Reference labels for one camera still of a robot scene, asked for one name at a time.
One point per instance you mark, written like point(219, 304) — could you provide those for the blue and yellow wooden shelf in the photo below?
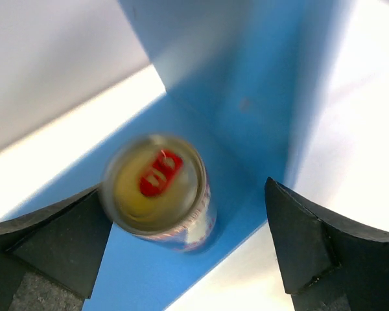
point(232, 71)

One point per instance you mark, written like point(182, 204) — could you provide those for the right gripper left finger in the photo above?
point(50, 258)

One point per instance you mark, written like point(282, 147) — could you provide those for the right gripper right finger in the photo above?
point(327, 261)

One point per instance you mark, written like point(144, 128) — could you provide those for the blue Red Bull can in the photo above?
point(156, 188)

